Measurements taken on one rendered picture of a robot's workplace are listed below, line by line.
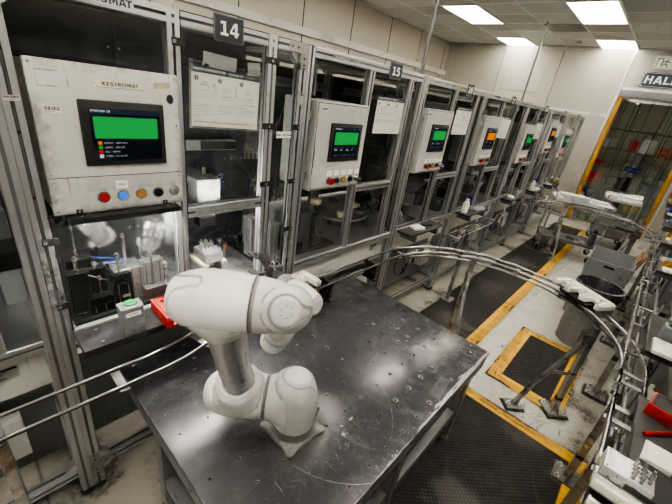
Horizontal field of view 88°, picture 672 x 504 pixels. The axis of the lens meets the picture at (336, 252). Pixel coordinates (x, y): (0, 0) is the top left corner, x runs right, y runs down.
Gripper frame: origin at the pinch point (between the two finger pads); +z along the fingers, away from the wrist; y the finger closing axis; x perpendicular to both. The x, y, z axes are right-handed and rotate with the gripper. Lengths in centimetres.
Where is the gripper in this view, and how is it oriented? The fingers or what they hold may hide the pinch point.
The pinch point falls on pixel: (253, 262)
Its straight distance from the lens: 158.6
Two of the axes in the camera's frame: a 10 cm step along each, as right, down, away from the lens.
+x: -6.8, 2.2, -7.0
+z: -7.2, -3.8, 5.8
